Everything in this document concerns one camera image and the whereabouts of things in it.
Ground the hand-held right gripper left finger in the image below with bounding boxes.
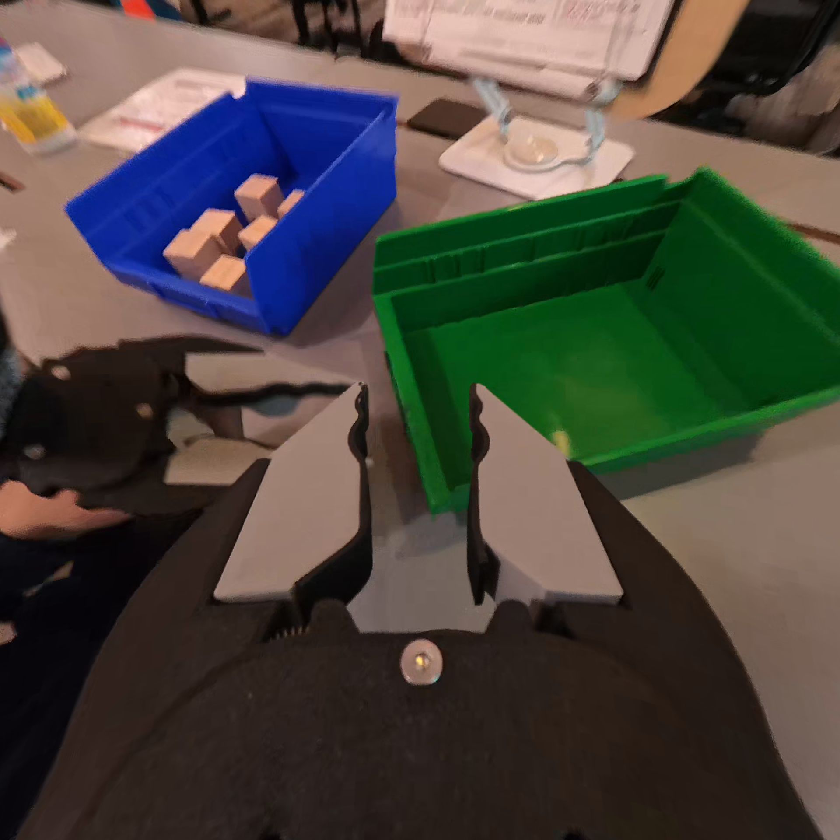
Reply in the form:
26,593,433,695
213,382,373,605

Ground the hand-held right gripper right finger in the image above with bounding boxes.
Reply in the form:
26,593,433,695
467,384,624,606

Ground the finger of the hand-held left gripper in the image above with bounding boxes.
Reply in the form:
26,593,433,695
185,352,356,403
164,396,336,487

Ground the white stand base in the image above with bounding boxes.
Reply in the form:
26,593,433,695
437,77,636,202

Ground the black phone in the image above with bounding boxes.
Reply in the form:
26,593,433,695
406,98,490,140

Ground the white paper sheet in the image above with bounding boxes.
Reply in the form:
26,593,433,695
79,68,248,154

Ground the blue plastic bin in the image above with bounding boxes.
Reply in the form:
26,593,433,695
64,79,400,337

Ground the wooden display board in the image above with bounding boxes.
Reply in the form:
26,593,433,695
610,0,753,123

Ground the yellow plastic bottle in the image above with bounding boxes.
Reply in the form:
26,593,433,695
0,39,79,156

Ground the person's left hand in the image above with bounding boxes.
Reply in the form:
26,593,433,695
0,481,133,542

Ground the pile of wooden cubes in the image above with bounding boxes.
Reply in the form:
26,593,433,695
162,173,307,297

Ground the green plastic bin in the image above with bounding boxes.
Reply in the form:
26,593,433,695
372,167,840,517

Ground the small white packet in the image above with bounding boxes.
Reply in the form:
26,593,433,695
13,42,68,85

